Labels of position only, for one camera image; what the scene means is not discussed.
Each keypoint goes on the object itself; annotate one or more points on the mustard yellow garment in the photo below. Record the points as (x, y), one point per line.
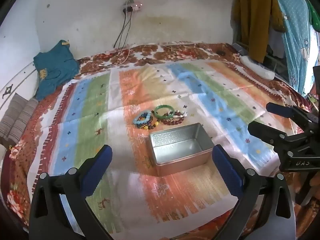
(252, 17)

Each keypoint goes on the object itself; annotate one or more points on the wall power strip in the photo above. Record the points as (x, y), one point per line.
(132, 6)

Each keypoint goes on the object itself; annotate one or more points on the silver metal tin box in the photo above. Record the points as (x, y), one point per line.
(175, 165)

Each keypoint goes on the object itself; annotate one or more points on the teal t-shirt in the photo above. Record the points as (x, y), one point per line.
(55, 65)

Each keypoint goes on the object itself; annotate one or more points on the grey striped cushion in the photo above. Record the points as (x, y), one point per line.
(15, 120)

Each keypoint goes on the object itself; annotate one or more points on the blue dotted curtain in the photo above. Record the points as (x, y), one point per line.
(295, 30)

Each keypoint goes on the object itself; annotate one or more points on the white power strip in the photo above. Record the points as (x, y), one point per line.
(257, 68)

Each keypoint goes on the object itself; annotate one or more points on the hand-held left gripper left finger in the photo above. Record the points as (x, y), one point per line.
(96, 170)

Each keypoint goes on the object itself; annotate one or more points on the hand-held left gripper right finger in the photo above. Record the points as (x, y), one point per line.
(226, 170)

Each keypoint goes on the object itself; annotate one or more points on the dark metal rack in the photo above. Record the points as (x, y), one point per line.
(240, 48)

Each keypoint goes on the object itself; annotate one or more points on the black scissors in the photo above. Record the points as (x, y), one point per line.
(145, 59)

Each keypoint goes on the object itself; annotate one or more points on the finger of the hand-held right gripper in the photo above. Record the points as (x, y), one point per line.
(262, 131)
(277, 108)

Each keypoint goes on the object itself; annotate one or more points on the green cloth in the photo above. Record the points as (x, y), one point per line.
(315, 17)

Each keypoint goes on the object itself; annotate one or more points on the green jade bangle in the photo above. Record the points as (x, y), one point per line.
(157, 114)

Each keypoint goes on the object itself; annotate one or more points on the striped colourful cloth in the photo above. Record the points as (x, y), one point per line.
(87, 110)

